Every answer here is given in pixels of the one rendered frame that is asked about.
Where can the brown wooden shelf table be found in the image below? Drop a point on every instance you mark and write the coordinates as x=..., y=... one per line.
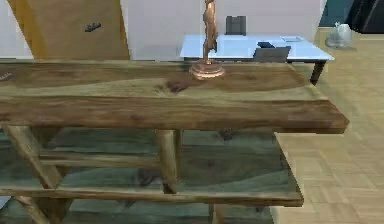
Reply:
x=166, y=106

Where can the copper figure statue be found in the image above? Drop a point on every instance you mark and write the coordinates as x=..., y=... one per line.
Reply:
x=209, y=36

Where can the white plastic bag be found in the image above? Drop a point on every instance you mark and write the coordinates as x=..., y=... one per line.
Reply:
x=339, y=35

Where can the dark grey chair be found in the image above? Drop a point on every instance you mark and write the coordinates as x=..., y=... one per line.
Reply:
x=271, y=54
x=236, y=25

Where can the black flat box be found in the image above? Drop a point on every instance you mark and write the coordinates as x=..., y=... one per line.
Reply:
x=265, y=44

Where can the pale flat book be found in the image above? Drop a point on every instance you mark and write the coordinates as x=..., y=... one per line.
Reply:
x=292, y=38

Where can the white table with dark legs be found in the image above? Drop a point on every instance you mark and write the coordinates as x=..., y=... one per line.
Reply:
x=240, y=45

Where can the brown wooden room door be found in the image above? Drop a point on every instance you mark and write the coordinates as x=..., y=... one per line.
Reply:
x=76, y=33

